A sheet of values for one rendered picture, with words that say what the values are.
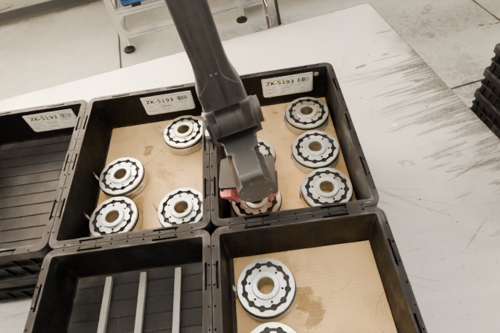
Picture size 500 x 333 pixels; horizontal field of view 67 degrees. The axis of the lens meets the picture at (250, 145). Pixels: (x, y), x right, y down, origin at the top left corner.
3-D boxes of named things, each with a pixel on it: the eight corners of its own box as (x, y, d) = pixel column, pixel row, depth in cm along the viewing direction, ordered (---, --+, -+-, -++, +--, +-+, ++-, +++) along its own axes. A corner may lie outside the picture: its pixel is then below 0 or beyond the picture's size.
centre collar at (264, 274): (250, 273, 67) (250, 272, 67) (277, 270, 67) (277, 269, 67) (253, 302, 64) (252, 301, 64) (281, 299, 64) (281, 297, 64)
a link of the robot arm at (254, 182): (253, 88, 57) (199, 108, 57) (277, 144, 50) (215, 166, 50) (267, 137, 66) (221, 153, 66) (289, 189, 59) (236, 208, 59)
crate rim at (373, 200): (210, 87, 94) (207, 79, 92) (330, 68, 93) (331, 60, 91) (213, 233, 68) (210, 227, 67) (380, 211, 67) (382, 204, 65)
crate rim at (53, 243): (92, 105, 95) (88, 98, 94) (210, 87, 94) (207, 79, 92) (53, 255, 70) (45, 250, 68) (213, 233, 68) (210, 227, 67)
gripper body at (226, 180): (276, 189, 68) (273, 166, 63) (220, 193, 69) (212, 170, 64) (274, 160, 72) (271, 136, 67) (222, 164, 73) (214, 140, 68)
